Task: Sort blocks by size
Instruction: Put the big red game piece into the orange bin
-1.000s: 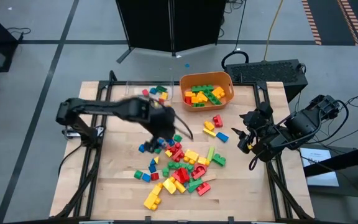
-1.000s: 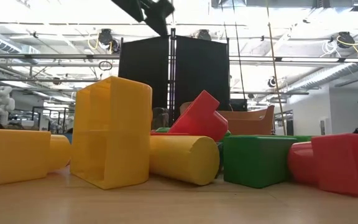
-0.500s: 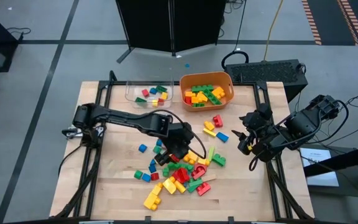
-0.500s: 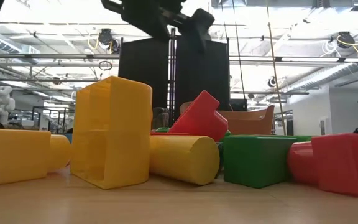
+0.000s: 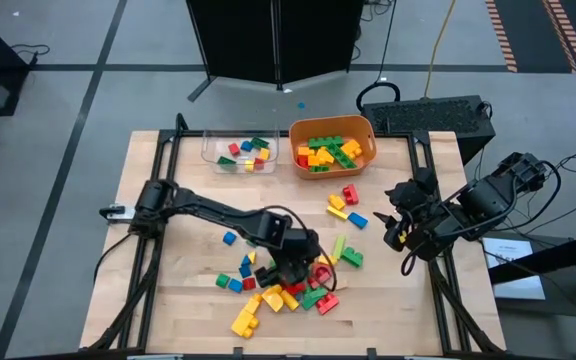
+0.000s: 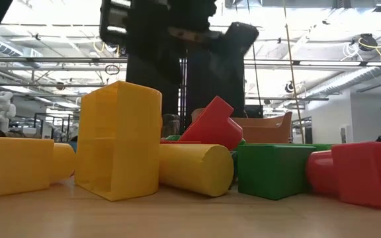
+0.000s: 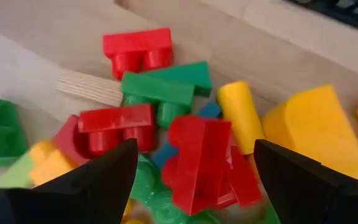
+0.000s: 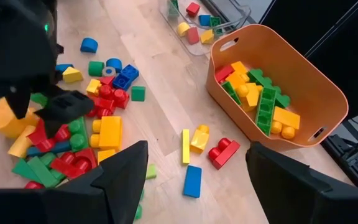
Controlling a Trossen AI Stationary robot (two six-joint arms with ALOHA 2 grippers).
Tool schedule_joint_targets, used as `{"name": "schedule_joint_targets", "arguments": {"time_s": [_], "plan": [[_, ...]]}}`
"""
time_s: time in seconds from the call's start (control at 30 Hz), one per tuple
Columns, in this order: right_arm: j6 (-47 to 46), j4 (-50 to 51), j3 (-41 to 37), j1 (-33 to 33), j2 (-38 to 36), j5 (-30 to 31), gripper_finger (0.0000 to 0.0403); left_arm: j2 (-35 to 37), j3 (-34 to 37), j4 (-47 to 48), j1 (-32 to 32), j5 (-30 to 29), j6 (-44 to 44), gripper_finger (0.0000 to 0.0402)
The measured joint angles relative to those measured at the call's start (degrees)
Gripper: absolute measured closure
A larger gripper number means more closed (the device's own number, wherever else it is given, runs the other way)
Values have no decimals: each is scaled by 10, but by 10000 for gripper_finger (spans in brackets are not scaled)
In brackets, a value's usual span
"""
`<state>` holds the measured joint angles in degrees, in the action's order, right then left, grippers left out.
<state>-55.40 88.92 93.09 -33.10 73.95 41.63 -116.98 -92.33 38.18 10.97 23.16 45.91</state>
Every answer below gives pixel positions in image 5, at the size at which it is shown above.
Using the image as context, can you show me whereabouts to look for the yellow hollow block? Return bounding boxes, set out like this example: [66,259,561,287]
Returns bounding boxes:
[261,284,285,314]

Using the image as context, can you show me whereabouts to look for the long green stud block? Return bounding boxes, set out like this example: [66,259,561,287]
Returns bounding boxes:
[326,143,358,170]
[307,135,345,149]

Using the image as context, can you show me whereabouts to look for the black partition screen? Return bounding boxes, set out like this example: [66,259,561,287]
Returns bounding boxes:
[185,0,365,104]

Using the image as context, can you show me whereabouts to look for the orange striped cable ramp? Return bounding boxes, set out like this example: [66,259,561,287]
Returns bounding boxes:
[484,0,518,74]
[541,0,576,74]

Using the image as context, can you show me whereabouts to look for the black computer case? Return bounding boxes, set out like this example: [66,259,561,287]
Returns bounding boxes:
[359,94,497,166]

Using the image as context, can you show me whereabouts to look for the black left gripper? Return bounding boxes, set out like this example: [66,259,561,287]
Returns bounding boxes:
[253,227,322,289]

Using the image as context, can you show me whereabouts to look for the red arch block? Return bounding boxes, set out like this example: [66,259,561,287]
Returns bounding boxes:
[311,263,333,284]

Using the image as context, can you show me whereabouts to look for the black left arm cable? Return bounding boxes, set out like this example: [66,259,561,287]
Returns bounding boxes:
[261,203,340,294]

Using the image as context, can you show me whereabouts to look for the yellow hanging cable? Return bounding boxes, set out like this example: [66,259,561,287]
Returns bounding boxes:
[422,0,458,99]

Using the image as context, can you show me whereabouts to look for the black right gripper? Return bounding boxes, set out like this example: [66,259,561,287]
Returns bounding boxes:
[372,167,442,253]

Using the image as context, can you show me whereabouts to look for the large yellow stud block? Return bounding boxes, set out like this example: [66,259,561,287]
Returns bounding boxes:
[230,308,261,340]

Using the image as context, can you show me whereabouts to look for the orange plastic bin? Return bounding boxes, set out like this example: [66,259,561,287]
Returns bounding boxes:
[288,114,378,181]

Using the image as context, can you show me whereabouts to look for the clear plastic bin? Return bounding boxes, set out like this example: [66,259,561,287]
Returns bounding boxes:
[201,128,282,175]

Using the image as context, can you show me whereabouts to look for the black side desk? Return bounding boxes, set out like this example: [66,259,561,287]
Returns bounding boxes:
[487,227,576,321]

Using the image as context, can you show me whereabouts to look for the white paper sheet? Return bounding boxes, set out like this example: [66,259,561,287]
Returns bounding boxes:
[481,237,547,301]

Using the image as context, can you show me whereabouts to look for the black hanging cable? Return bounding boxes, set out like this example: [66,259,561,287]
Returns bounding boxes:
[355,0,402,114]

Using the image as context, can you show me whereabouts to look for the yellow cylinder block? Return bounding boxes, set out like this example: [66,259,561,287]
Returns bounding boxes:
[280,289,301,312]

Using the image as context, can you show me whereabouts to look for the light green bar block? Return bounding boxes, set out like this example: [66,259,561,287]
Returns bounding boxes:
[331,234,347,260]

